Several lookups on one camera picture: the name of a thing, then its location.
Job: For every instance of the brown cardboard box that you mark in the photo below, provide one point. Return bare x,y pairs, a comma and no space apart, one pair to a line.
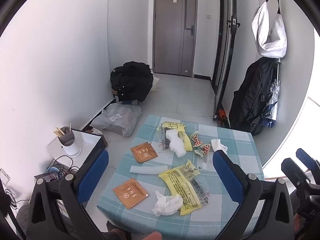
114,92

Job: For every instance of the person's right hand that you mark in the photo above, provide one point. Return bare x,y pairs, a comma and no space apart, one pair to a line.
298,223

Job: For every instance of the black jacket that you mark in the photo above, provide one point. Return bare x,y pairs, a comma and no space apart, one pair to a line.
132,80

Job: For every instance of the white foam tube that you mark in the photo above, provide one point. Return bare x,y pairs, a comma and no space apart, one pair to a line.
148,170

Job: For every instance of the grey small box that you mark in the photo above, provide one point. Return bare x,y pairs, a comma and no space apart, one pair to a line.
40,178

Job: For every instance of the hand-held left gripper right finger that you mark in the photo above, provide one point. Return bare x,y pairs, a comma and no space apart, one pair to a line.
227,175

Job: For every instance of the blue checked tablecloth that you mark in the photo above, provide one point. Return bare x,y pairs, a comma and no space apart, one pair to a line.
140,220

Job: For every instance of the red checkered paper wrapper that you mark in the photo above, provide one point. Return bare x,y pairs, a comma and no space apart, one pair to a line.
203,150
195,140

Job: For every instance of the black backpack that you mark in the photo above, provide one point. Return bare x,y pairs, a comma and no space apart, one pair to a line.
252,97

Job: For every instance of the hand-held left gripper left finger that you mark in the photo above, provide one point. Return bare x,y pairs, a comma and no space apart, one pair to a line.
92,175

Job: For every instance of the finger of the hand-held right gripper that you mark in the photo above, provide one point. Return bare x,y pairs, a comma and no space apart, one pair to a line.
292,167
305,156

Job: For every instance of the bundle of wooden chopsticks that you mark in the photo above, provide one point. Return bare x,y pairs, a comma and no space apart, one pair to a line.
60,131

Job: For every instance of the grey plastic parcel bag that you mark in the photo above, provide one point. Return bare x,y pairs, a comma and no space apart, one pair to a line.
117,118

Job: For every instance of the grey white utensil holder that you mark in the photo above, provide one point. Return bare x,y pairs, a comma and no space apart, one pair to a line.
68,145

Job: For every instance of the brown paper packet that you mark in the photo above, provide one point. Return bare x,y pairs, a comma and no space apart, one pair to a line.
130,193
144,152

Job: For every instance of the black framed glass door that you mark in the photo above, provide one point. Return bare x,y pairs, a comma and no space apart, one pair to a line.
226,55

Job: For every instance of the grey door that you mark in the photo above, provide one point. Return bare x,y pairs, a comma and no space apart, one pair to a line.
170,30

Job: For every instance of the metal coat rack pole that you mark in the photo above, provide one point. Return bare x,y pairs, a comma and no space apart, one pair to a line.
278,66

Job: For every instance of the white foam piece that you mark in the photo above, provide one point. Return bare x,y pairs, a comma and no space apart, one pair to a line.
176,142

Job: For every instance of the silver folded umbrella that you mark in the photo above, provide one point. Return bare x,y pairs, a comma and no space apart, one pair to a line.
272,105

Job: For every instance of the white tissue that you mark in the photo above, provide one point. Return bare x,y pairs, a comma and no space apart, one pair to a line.
218,145
167,203

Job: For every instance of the yellow printed plastic bag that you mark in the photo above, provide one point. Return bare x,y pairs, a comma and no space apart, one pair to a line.
180,181

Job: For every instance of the blue bowl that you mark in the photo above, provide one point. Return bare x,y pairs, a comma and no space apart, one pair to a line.
53,171

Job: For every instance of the white hanging bag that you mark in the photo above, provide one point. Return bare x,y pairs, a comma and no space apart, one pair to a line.
268,35

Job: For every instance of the orange black tool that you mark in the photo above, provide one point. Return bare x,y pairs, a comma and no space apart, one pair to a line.
221,116

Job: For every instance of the yellow bag with clear window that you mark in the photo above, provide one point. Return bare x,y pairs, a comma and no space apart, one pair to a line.
184,138

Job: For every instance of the small clear plastic wrapper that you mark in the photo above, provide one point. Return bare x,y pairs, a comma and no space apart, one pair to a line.
205,161

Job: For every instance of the white side cabinet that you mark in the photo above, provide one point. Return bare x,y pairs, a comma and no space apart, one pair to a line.
90,142

